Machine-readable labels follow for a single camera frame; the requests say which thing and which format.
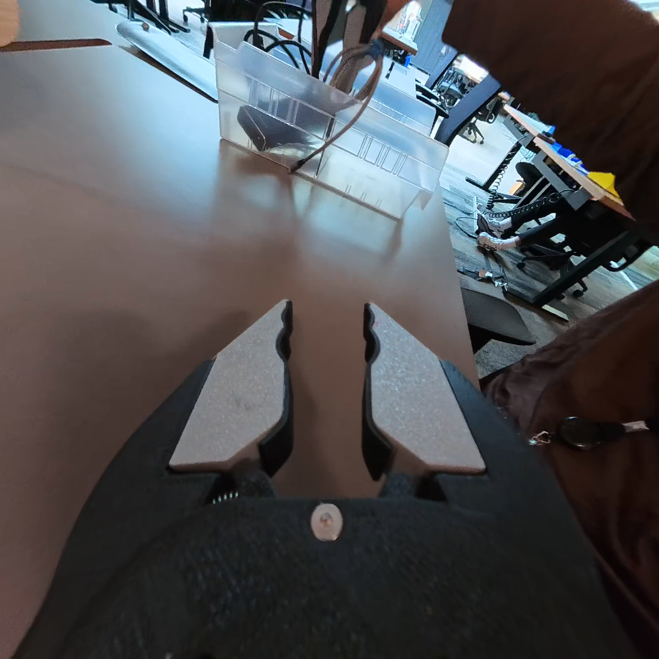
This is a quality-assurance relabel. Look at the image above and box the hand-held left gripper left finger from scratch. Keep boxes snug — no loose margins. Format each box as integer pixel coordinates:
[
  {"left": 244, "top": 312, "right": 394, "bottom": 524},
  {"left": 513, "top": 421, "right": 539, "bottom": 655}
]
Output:
[{"left": 168, "top": 300, "right": 295, "bottom": 478}]

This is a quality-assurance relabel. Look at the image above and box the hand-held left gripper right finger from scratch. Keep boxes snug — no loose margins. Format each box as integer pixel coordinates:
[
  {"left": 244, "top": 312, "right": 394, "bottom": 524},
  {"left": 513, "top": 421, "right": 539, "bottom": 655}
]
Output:
[{"left": 361, "top": 302, "right": 487, "bottom": 483}]

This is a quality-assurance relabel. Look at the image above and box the clear plastic bin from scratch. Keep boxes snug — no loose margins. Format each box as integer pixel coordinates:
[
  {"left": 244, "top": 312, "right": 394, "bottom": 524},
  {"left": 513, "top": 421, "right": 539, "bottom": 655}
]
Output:
[{"left": 212, "top": 22, "right": 450, "bottom": 221}]

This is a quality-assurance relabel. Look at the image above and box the grey usb cable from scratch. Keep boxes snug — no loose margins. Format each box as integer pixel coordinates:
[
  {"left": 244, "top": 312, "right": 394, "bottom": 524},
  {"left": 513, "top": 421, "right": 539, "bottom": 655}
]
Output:
[{"left": 289, "top": 41, "right": 384, "bottom": 173}]

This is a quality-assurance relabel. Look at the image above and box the black usb hub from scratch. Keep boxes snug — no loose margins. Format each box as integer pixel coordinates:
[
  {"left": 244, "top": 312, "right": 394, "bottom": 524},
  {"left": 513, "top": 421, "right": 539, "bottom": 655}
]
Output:
[{"left": 237, "top": 104, "right": 310, "bottom": 152}]

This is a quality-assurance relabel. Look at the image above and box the black adapter box with cable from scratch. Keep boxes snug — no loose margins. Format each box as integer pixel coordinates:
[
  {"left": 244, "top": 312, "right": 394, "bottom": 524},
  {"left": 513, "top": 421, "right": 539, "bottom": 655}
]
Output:
[{"left": 242, "top": 0, "right": 335, "bottom": 150}]

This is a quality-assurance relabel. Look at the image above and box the person's right forearm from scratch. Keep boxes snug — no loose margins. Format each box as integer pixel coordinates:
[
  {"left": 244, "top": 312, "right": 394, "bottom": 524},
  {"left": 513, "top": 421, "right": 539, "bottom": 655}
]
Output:
[{"left": 443, "top": 0, "right": 659, "bottom": 227}]

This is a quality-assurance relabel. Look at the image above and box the black mesh office chair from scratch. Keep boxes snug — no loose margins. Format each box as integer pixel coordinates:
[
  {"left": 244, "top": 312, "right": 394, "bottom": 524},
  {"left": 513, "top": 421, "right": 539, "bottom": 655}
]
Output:
[{"left": 460, "top": 287, "right": 537, "bottom": 356}]

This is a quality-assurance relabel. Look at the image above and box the black badge reel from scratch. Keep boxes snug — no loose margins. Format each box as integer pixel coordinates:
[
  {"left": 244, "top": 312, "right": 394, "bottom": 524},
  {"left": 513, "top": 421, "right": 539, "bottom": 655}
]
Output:
[{"left": 530, "top": 416, "right": 649, "bottom": 453}]

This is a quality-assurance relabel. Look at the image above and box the wooden top office desk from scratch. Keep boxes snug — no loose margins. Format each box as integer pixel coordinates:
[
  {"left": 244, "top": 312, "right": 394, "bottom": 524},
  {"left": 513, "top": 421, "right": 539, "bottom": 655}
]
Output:
[{"left": 502, "top": 103, "right": 659, "bottom": 310}]

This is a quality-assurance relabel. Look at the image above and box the blue office chair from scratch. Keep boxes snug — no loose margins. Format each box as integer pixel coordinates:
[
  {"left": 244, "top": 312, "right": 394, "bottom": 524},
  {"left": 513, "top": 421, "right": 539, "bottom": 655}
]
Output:
[{"left": 435, "top": 77, "right": 502, "bottom": 147}]

